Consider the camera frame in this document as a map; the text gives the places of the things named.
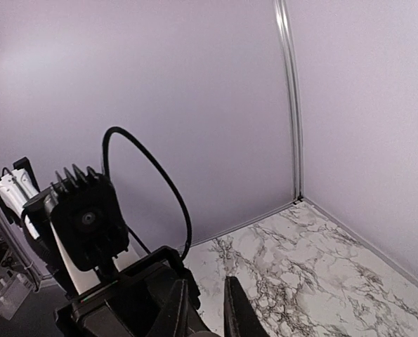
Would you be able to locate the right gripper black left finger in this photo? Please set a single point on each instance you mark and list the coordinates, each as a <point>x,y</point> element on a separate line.
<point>171,318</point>

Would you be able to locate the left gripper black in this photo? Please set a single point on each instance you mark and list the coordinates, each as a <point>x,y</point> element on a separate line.
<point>114,307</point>

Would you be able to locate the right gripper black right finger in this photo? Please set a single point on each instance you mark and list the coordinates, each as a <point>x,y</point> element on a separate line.
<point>239,317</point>

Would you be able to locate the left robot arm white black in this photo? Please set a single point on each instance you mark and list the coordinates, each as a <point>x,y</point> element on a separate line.
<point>23,203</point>

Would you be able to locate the clear acrylic polish organizer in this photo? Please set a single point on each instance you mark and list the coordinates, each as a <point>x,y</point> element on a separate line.
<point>14,289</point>

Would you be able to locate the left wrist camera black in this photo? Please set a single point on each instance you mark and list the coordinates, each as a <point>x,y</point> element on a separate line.
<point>83,209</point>

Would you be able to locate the left aluminium corner post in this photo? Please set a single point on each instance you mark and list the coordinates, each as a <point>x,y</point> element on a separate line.
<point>292,79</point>

